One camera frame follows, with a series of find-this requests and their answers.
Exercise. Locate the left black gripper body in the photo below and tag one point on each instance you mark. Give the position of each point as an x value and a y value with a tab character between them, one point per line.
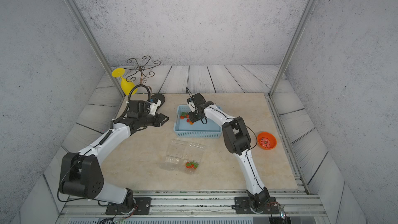
149	120

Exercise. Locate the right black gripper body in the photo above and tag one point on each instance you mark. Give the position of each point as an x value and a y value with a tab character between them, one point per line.
195	116

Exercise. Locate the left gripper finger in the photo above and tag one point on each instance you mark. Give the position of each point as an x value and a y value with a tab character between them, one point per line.
161	122
162	117

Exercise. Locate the light blue plastic basket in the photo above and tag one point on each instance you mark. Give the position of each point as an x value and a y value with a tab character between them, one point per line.
199	129

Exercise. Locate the clear clamshell container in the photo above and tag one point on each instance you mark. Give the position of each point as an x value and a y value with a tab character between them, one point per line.
174	155
193	152

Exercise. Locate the strawberries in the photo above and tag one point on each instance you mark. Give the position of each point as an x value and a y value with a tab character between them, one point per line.
191	165

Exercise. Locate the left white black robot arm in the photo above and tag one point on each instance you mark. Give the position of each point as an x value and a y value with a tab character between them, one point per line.
81	175

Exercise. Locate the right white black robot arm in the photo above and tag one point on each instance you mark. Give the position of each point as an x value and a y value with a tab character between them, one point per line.
237	141

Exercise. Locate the strawberry cluster left basket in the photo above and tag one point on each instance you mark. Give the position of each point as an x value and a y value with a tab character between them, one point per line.
185	116

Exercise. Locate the yellow plastic wine glass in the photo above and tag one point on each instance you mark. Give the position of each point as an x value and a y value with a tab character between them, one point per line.
126	85

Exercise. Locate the orange plastic bowl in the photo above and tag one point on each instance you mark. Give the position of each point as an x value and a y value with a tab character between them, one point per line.
266	141

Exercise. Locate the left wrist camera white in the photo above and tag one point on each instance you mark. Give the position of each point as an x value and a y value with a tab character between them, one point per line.
155	104

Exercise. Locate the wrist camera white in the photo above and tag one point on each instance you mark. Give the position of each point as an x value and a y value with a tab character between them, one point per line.
195	101
155	104

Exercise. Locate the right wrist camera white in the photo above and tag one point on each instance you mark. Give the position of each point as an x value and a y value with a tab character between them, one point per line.
195	101

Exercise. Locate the bronze wire glass rack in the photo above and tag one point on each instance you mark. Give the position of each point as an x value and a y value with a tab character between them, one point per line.
140	70

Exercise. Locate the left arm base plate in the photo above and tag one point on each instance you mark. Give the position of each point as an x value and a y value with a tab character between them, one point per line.
135	206

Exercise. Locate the aluminium mounting rail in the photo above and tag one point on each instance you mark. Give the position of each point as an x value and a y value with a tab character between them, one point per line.
195	204

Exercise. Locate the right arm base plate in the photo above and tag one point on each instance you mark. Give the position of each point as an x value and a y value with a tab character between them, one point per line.
245	205

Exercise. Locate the left aluminium frame post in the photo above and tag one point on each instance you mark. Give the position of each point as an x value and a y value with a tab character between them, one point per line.
77	14

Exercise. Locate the aluminium frame post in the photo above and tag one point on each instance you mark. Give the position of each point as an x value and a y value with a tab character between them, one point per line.
77	14
307	11

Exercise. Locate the right aluminium frame post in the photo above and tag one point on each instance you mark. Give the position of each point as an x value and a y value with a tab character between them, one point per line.
307	11

